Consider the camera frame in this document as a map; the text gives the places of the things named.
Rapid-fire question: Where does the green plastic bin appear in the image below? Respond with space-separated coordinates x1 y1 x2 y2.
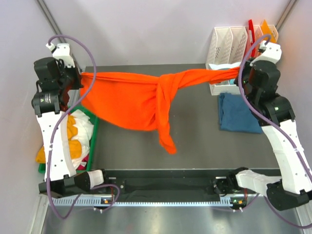
37 105 98 174

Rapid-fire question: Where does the aluminium frame rail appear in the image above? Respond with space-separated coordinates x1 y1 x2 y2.
39 175 306 197

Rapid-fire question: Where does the red plastic folder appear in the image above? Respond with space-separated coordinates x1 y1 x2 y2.
246 19 255 51

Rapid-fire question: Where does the mustard yellow t-shirt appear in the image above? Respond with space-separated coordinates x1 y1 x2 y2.
35 115 82 164

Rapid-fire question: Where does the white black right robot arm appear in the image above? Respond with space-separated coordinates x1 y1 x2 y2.
227 60 312 211

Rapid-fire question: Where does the folded blue t-shirt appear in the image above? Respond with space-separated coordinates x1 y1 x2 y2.
218 93 263 134

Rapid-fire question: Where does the white slotted cable duct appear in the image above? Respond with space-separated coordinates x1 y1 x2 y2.
49 196 247 208

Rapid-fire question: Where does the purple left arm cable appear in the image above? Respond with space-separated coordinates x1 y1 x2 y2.
46 35 120 219

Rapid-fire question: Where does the orange t-shirt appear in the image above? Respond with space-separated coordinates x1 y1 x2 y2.
80 67 239 154

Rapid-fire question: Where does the white plastic file organizer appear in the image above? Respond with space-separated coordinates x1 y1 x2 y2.
205 26 263 96

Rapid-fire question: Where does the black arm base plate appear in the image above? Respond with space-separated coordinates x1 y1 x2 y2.
105 169 242 203

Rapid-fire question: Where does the orange plastic folder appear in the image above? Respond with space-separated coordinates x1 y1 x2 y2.
260 19 278 43

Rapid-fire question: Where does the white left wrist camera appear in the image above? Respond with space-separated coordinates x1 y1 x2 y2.
46 43 76 68

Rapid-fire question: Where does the white t-shirt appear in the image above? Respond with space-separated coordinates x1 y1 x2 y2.
69 109 94 169

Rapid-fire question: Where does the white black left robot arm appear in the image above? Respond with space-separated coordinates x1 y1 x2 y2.
32 57 111 198

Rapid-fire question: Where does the magenta t-shirt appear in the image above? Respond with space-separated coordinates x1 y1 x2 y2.
77 155 89 171

